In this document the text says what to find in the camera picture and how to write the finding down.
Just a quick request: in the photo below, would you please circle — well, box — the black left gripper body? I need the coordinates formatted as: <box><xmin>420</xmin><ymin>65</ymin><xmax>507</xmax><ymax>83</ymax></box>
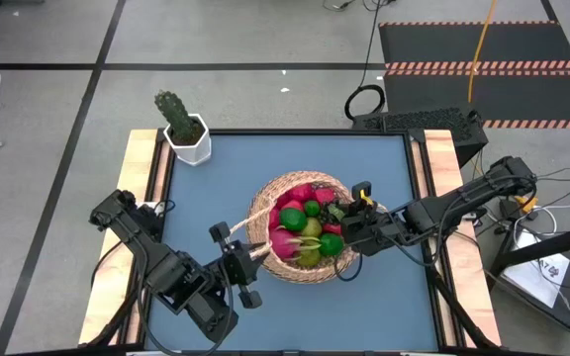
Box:
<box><xmin>215</xmin><ymin>240</ymin><xmax>259</xmax><ymax>294</ymax></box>

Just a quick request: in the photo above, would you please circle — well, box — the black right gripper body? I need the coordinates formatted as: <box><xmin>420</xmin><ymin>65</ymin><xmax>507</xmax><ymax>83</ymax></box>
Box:
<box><xmin>339</xmin><ymin>207</ymin><xmax>408</xmax><ymax>257</ymax></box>

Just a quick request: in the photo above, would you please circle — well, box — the large glossy green fruit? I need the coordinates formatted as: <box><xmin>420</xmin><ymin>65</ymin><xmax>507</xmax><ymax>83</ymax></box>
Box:
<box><xmin>318</xmin><ymin>232</ymin><xmax>345</xmax><ymax>258</ymax></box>

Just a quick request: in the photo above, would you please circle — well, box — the bumpy red fruit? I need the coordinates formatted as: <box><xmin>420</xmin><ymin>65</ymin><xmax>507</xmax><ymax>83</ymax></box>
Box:
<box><xmin>314</xmin><ymin>187</ymin><xmax>336</xmax><ymax>206</ymax></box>

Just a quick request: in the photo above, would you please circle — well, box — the woven wicker basket with handles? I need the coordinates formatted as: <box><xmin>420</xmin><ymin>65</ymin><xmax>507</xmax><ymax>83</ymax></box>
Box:
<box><xmin>225</xmin><ymin>170</ymin><xmax>389</xmax><ymax>286</ymax></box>

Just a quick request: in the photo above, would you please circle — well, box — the yellow-green pear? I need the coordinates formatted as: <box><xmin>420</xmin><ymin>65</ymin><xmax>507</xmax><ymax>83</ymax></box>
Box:
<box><xmin>300</xmin><ymin>217</ymin><xmax>324</xmax><ymax>239</ymax></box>

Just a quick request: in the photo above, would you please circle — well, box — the pink dragon fruit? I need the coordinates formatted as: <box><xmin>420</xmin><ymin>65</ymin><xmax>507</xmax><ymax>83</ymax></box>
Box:
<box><xmin>268</xmin><ymin>225</ymin><xmax>322</xmax><ymax>262</ymax></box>

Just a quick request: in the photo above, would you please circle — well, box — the white hexagonal plant pot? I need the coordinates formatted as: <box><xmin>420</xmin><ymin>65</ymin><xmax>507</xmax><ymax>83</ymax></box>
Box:
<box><xmin>162</xmin><ymin>112</ymin><xmax>213</xmax><ymax>167</ymax></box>

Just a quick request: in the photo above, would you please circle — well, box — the light wooden side board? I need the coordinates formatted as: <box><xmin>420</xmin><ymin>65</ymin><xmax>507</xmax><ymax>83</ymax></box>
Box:
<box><xmin>77</xmin><ymin>129</ymin><xmax>160</xmax><ymax>346</ymax></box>
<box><xmin>423</xmin><ymin>129</ymin><xmax>503</xmax><ymax>347</ymax></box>

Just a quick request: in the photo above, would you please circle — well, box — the green artificial cactus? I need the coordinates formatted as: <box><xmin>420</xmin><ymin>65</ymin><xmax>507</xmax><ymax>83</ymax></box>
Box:
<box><xmin>153</xmin><ymin>90</ymin><xmax>202</xmax><ymax>144</ymax></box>

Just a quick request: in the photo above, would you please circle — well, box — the white paper sheet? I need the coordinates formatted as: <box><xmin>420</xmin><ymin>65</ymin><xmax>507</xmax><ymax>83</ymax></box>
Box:
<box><xmin>501</xmin><ymin>231</ymin><xmax>570</xmax><ymax>309</ymax></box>

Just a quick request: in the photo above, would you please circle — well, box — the black stand bar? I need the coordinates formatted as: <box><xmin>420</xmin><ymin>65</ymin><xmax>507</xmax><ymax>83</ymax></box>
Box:
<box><xmin>490</xmin><ymin>221</ymin><xmax>570</xmax><ymax>278</ymax></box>

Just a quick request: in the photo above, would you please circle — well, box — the black hazard-striped floor mat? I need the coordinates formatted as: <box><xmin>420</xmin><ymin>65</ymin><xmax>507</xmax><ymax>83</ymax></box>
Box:
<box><xmin>377</xmin><ymin>20</ymin><xmax>570</xmax><ymax>131</ymax></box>

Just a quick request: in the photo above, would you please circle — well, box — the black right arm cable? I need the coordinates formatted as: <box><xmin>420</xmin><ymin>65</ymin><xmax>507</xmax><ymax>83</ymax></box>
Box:
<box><xmin>332</xmin><ymin>250</ymin><xmax>364</xmax><ymax>283</ymax></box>

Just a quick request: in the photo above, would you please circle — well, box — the black table frame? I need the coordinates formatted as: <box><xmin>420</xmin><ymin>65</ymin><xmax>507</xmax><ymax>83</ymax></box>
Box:
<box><xmin>126</xmin><ymin>128</ymin><xmax>447</xmax><ymax>355</ymax></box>

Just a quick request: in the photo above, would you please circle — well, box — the black coiled cable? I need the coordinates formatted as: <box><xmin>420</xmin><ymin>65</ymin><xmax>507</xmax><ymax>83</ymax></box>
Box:
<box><xmin>343</xmin><ymin>0</ymin><xmax>387</xmax><ymax>122</ymax></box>

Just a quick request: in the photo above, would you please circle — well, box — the black frame strut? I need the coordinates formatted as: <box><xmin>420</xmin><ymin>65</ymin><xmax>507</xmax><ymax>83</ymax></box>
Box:
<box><xmin>426</xmin><ymin>266</ymin><xmax>499</xmax><ymax>350</ymax></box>
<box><xmin>86</xmin><ymin>286</ymin><xmax>143</xmax><ymax>347</ymax></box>

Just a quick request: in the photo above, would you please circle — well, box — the yellow cable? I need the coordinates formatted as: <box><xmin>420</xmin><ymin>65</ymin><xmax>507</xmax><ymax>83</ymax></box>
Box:
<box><xmin>466</xmin><ymin>0</ymin><xmax>498</xmax><ymax>104</ymax></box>

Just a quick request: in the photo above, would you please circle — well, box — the orange cable connector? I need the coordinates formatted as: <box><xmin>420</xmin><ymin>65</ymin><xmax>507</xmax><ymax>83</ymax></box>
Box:
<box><xmin>515</xmin><ymin>195</ymin><xmax>539</xmax><ymax>215</ymax></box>

